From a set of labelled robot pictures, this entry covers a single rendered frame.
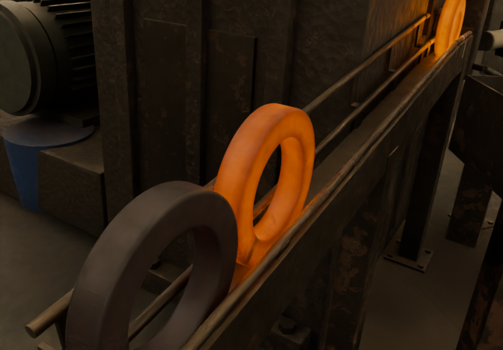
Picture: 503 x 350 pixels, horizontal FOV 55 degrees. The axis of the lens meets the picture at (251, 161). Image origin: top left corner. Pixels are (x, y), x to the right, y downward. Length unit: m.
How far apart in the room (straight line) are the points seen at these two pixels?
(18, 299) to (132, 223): 1.14
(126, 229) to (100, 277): 0.04
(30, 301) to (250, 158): 1.08
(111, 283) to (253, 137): 0.21
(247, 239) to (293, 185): 0.13
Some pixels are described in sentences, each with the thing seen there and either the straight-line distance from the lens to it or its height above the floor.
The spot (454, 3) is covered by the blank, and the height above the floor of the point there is 0.79.
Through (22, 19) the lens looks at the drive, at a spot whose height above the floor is 0.64.
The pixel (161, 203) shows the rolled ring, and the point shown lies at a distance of 0.37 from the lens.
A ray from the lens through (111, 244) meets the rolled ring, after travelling 0.36.
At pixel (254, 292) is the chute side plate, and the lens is 0.49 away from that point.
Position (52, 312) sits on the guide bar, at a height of 0.64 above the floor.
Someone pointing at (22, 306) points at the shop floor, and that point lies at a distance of 1.46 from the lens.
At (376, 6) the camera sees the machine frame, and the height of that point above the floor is 0.81.
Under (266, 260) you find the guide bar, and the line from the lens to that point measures 0.51.
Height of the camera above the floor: 0.91
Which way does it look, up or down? 25 degrees down
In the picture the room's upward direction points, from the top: 3 degrees clockwise
